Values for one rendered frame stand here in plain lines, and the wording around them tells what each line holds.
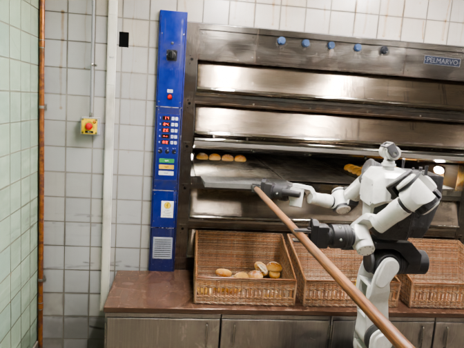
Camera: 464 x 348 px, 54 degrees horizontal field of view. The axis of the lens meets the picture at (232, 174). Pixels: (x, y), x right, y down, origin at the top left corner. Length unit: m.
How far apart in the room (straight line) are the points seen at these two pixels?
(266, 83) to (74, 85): 1.13
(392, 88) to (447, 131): 0.48
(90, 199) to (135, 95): 0.69
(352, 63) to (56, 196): 1.99
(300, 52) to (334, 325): 1.60
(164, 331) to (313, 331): 0.80
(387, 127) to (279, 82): 0.76
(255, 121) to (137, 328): 1.37
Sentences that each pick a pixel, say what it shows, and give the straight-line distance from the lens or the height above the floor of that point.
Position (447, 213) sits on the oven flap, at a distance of 3.39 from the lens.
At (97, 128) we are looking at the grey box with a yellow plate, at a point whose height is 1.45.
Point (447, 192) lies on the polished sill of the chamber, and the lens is 3.35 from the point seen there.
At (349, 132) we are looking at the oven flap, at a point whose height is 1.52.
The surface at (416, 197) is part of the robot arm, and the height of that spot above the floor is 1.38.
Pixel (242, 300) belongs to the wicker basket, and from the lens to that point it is 2.55.
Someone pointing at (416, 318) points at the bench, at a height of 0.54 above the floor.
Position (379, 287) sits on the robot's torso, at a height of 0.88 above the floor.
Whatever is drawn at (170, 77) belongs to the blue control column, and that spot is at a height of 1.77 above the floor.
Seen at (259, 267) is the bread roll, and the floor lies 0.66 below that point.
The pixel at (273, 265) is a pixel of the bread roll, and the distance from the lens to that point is 2.87.
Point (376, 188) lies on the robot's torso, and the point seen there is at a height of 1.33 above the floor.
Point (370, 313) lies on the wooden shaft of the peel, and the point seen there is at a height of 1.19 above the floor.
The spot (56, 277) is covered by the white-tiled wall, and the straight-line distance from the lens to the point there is 3.10.
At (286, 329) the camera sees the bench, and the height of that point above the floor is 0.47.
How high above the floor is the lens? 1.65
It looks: 9 degrees down
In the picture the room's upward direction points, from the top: 4 degrees clockwise
